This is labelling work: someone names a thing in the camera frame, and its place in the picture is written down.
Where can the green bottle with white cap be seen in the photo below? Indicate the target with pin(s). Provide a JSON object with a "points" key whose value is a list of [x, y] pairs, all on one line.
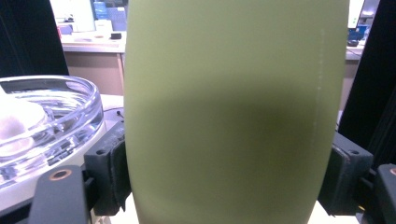
{"points": [[233, 93]]}

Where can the white monitor screen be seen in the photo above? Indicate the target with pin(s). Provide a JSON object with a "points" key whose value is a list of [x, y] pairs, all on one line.
{"points": [[73, 14]]}

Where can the blue container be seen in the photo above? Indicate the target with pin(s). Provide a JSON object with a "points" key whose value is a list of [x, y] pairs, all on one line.
{"points": [[100, 11]]}

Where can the small black box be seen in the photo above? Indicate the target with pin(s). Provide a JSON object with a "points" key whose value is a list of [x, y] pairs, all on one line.
{"points": [[116, 35]]}

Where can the black curtain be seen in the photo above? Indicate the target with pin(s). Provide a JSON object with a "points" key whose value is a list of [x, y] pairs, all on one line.
{"points": [[376, 77], [28, 34]]}

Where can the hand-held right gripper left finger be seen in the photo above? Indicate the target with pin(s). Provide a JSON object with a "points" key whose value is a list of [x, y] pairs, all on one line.
{"points": [[104, 174]]}

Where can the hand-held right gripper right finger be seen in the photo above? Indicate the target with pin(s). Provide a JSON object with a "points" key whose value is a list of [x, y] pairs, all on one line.
{"points": [[345, 177]]}

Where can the monitor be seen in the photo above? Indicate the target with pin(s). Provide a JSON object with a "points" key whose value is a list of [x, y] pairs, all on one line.
{"points": [[355, 12]]}

